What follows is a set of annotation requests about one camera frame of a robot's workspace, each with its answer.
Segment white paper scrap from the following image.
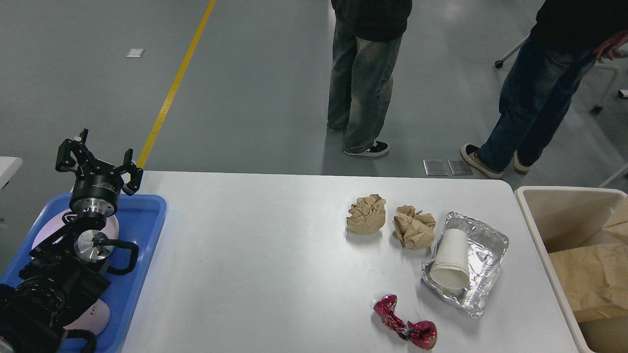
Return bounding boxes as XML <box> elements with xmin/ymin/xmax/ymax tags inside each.
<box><xmin>126</xmin><ymin>48</ymin><xmax>144</xmax><ymax>58</ymax></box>

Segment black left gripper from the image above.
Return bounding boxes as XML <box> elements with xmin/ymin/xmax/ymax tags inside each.
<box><xmin>55</xmin><ymin>129</ymin><xmax>144</xmax><ymax>217</ymax></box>

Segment aluminium foil tray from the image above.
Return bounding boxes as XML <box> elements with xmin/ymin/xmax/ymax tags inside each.
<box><xmin>422</xmin><ymin>211</ymin><xmax>509</xmax><ymax>319</ymax></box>

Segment crumpled red foil wrapper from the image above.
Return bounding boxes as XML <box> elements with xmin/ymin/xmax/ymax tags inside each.
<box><xmin>373</xmin><ymin>294</ymin><xmax>438</xmax><ymax>351</ymax></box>

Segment person in blue jeans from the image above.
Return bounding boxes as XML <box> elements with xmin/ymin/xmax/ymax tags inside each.
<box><xmin>461</xmin><ymin>0</ymin><xmax>628</xmax><ymax>179</ymax></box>

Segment white office chair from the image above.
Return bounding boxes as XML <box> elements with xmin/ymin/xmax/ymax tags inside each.
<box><xmin>494</xmin><ymin>35</ymin><xmax>622</xmax><ymax>115</ymax></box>

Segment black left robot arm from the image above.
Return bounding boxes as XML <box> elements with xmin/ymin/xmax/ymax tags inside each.
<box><xmin>0</xmin><ymin>129</ymin><xmax>143</xmax><ymax>353</ymax></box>

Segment blue plastic tray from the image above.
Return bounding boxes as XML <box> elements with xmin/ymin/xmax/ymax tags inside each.
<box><xmin>0</xmin><ymin>193</ymin><xmax>167</xmax><ymax>353</ymax></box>

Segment white paper cup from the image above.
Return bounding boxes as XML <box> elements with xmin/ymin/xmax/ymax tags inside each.
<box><xmin>430</xmin><ymin>228</ymin><xmax>470</xmax><ymax>290</ymax></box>

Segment white side table corner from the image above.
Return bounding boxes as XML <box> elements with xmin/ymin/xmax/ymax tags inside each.
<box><xmin>0</xmin><ymin>156</ymin><xmax>23</xmax><ymax>189</ymax></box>

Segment pink mug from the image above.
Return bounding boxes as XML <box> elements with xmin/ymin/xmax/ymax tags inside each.
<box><xmin>64</xmin><ymin>299</ymin><xmax>110</xmax><ymax>335</ymax></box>

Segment beige plastic bin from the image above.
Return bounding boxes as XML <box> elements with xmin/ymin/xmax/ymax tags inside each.
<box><xmin>515</xmin><ymin>187</ymin><xmax>628</xmax><ymax>353</ymax></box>

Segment brown paper bag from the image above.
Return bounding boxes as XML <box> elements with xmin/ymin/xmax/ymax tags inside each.
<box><xmin>549</xmin><ymin>243</ymin><xmax>628</xmax><ymax>323</ymax></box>

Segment brown paper bag corner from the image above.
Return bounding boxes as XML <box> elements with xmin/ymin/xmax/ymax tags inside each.
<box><xmin>602</xmin><ymin>197</ymin><xmax>628</xmax><ymax>239</ymax></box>

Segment pink plate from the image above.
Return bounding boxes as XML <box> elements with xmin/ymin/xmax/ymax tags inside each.
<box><xmin>31</xmin><ymin>209</ymin><xmax>119</xmax><ymax>263</ymax></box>

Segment brown paper ball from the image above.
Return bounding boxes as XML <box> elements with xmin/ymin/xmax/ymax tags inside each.
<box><xmin>347</xmin><ymin>194</ymin><xmax>386</xmax><ymax>235</ymax></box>
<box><xmin>393</xmin><ymin>205</ymin><xmax>437</xmax><ymax>250</ymax></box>

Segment metal floor plates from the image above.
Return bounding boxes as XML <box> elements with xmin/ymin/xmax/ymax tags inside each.
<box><xmin>422</xmin><ymin>159</ymin><xmax>473</xmax><ymax>177</ymax></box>

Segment person in faded jeans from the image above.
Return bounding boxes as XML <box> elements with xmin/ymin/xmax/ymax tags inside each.
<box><xmin>327</xmin><ymin>0</ymin><xmax>413</xmax><ymax>157</ymax></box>

